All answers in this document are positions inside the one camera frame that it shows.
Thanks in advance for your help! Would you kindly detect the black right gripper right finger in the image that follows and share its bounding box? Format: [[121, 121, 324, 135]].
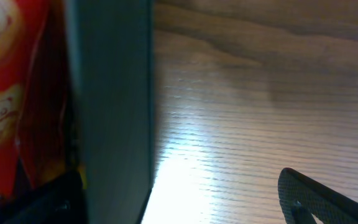
[[278, 167, 358, 224]]

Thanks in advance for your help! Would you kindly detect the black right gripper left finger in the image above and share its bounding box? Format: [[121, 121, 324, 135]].
[[0, 170, 88, 224]]

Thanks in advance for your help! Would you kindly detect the red Hello Panda box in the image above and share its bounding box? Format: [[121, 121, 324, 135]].
[[0, 0, 69, 206]]

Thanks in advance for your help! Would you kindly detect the dark green box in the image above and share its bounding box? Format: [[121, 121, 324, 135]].
[[65, 0, 154, 223]]

